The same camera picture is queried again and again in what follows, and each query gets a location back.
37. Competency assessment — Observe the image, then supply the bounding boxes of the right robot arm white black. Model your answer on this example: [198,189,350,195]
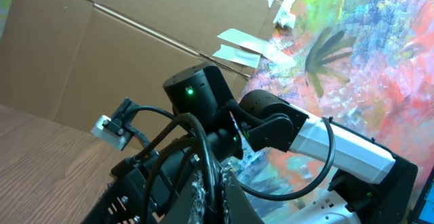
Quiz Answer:
[85,63,418,223]

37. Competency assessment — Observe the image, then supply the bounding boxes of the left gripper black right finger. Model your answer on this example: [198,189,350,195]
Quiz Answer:
[221,168,264,224]

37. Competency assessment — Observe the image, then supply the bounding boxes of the white tape strips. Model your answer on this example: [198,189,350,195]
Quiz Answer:
[213,0,296,69]

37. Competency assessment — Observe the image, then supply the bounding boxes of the colourful painted backdrop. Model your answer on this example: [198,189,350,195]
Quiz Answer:
[220,0,433,208]

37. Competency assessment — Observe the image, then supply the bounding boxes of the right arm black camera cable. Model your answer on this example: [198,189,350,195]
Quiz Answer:
[111,105,336,202]

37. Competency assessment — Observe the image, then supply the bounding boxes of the brown cardboard panel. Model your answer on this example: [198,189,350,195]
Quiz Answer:
[0,0,306,150]

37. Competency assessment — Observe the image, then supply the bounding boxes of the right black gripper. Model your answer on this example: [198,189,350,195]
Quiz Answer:
[82,146,190,224]

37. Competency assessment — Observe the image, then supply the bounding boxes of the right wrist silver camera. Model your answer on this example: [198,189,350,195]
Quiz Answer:
[91,98,150,151]

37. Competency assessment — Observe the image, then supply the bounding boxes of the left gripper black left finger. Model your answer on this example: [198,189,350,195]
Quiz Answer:
[159,170,206,224]

